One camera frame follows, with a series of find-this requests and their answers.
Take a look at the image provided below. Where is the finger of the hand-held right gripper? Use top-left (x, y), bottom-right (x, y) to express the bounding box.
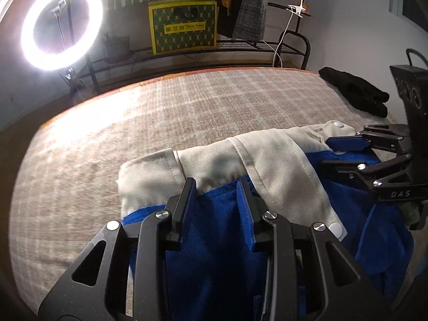
top-left (326, 124), bottom-right (410, 154)
top-left (319, 155), bottom-right (413, 201)

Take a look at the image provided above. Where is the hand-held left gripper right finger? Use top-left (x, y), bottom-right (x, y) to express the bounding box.
top-left (236, 179), bottom-right (392, 321)

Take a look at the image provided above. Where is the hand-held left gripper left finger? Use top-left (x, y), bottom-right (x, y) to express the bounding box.
top-left (38, 177), bottom-right (198, 321)

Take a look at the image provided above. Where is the beige jacket with blue collar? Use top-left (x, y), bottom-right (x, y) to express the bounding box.
top-left (117, 120), bottom-right (415, 321)

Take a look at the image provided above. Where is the black metal clothes rack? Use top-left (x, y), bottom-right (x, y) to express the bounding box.
top-left (60, 0), bottom-right (311, 91)

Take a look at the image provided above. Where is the person's right hand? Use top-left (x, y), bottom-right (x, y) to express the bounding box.
top-left (401, 203), bottom-right (422, 227)

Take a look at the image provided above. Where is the black folded cloth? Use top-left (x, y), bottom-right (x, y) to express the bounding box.
top-left (318, 67), bottom-right (390, 118)

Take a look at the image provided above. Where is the checkered beige blanket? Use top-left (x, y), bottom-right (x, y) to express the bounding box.
top-left (8, 68), bottom-right (415, 315)

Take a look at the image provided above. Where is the window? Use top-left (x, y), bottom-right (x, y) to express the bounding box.
top-left (388, 0), bottom-right (428, 30)

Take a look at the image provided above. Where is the white clip lamp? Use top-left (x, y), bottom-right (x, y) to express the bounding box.
top-left (272, 0), bottom-right (322, 69)

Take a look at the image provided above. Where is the grey plaid coat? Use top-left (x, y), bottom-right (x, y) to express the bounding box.
top-left (232, 0), bottom-right (271, 41)

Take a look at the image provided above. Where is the potted plant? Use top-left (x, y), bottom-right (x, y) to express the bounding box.
top-left (103, 32), bottom-right (132, 63)

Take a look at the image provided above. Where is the yellow patterned box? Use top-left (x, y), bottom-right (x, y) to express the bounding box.
top-left (148, 1), bottom-right (218, 56)

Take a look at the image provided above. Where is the black coat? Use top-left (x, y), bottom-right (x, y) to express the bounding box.
top-left (214, 0), bottom-right (241, 37)

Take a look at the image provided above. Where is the black curved metal frame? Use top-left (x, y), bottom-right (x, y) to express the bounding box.
top-left (277, 30), bottom-right (311, 71)

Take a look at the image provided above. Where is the ring light on stand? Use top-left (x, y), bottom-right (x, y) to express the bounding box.
top-left (20, 0), bottom-right (104, 97)

